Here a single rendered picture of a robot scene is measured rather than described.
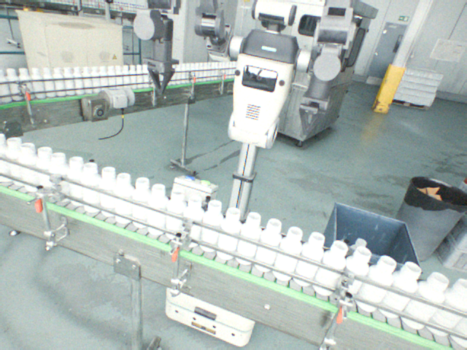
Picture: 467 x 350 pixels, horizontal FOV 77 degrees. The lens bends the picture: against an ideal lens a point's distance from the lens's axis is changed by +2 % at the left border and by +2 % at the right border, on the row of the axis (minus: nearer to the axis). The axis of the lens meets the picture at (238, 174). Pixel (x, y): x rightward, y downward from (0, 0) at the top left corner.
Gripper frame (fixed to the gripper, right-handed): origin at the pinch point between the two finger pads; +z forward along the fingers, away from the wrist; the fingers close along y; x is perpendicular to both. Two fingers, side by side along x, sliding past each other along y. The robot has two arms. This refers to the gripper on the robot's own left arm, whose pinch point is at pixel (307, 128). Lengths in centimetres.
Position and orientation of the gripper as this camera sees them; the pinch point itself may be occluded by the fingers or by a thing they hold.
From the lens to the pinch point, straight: 83.7
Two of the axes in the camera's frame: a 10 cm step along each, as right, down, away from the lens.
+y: 3.0, -4.0, 8.6
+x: -9.4, -2.8, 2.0
